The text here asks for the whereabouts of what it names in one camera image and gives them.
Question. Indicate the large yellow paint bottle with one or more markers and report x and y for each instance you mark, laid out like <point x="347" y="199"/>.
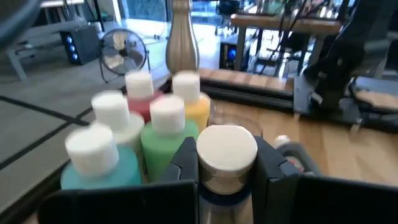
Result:
<point x="197" y="112"/>

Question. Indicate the red paint bottle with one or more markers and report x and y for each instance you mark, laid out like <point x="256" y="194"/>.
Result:
<point x="140" y="84"/>

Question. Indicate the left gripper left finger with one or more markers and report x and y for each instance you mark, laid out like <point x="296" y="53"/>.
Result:
<point x="124" y="205"/>

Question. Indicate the wooden background table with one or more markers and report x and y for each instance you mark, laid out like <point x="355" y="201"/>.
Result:
<point x="280" y="23"/>

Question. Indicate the teal paint bottle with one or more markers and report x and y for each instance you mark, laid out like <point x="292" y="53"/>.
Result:
<point x="99" y="174"/>

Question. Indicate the grey background bench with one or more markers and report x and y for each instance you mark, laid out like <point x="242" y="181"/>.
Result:
<point x="46" y="32"/>

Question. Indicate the black floor fan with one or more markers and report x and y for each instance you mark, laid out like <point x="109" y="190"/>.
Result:
<point x="122" y="51"/>

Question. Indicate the white paint bottle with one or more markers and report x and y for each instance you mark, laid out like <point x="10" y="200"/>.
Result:
<point x="110" y="109"/>

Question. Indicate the green paint bottle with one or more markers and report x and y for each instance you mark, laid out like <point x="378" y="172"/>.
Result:
<point x="168" y="140"/>

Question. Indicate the black computer tower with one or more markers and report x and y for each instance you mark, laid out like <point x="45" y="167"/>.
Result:
<point x="231" y="54"/>
<point x="84" y="43"/>

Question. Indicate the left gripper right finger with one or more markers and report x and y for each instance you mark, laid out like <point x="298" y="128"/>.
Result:
<point x="311" y="205"/>

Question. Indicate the small blue paint bottle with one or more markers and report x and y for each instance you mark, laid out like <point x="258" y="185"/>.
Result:
<point x="227" y="146"/>

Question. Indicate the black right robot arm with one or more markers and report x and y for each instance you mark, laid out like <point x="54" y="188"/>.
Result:
<point x="351" y="46"/>

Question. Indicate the clear plastic bin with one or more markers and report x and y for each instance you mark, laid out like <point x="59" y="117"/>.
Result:
<point x="217" y="115"/>

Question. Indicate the table lamp white shade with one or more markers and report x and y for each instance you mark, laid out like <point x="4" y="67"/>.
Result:
<point x="182" y="37"/>

